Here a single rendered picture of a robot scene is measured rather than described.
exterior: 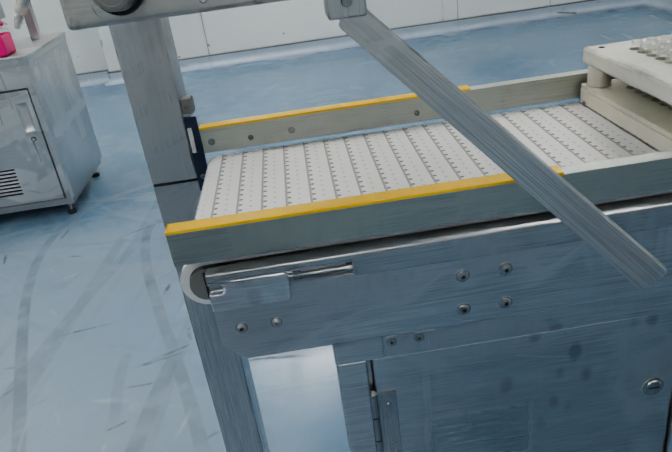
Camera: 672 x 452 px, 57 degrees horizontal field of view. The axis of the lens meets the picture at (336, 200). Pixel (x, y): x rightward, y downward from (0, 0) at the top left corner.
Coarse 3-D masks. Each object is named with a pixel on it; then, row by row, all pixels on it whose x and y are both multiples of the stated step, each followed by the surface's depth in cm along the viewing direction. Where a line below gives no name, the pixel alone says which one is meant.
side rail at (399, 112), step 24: (576, 72) 78; (480, 96) 77; (504, 96) 77; (528, 96) 78; (552, 96) 78; (576, 96) 78; (288, 120) 76; (312, 120) 76; (336, 120) 77; (360, 120) 77; (384, 120) 77; (408, 120) 78; (216, 144) 76; (240, 144) 77
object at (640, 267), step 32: (352, 0) 45; (352, 32) 47; (384, 32) 46; (384, 64) 47; (416, 64) 46; (448, 96) 45; (480, 128) 45; (512, 160) 45; (544, 192) 45; (576, 192) 44; (576, 224) 45; (608, 224) 43; (608, 256) 44; (640, 256) 43; (640, 288) 44
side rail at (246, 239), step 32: (608, 160) 54; (640, 160) 53; (448, 192) 52; (480, 192) 52; (512, 192) 53; (608, 192) 53; (640, 192) 54; (256, 224) 51; (288, 224) 52; (320, 224) 52; (352, 224) 52; (384, 224) 53; (416, 224) 53; (192, 256) 52; (224, 256) 52
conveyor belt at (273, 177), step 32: (416, 128) 77; (448, 128) 76; (512, 128) 73; (544, 128) 72; (576, 128) 71; (608, 128) 69; (224, 160) 75; (256, 160) 74; (288, 160) 72; (320, 160) 71; (352, 160) 70; (384, 160) 69; (416, 160) 68; (448, 160) 67; (480, 160) 66; (544, 160) 64; (576, 160) 63; (224, 192) 66; (256, 192) 65; (288, 192) 64; (320, 192) 63; (352, 192) 62; (448, 224) 55; (256, 256) 55
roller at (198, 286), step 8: (216, 264) 55; (224, 264) 56; (192, 272) 55; (200, 272) 54; (192, 280) 54; (200, 280) 55; (192, 288) 55; (200, 288) 55; (208, 288) 55; (200, 296) 55; (208, 296) 55
